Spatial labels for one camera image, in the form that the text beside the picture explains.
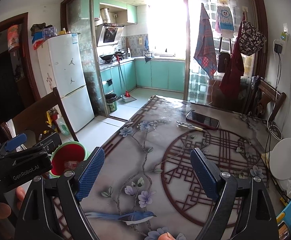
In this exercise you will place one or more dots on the pen on table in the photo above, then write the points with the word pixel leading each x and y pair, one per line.
pixel 189 126

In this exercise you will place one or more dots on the white refrigerator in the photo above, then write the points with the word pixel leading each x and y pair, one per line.
pixel 61 67

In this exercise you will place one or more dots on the person's left hand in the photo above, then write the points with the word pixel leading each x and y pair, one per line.
pixel 5 209

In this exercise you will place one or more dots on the black patterned hanging bag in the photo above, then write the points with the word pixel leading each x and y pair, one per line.
pixel 251 39

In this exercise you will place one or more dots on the black range hood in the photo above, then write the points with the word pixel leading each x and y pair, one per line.
pixel 108 34

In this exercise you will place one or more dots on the white round lamp base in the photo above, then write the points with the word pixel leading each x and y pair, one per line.
pixel 280 160

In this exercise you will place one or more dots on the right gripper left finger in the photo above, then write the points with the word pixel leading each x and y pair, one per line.
pixel 37 218

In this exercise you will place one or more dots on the red mop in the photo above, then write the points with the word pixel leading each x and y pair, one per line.
pixel 126 97

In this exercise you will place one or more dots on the black smartphone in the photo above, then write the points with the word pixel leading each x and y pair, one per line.
pixel 203 120

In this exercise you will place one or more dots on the black kitchen waste bin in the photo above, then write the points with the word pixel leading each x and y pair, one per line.
pixel 111 101

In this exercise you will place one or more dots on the dark wooden chair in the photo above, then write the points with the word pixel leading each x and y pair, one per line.
pixel 34 117

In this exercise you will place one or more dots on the plaid hanging cloth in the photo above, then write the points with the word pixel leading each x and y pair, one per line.
pixel 205 49

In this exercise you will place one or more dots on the red green trash bin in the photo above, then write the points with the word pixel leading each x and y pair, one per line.
pixel 67 157

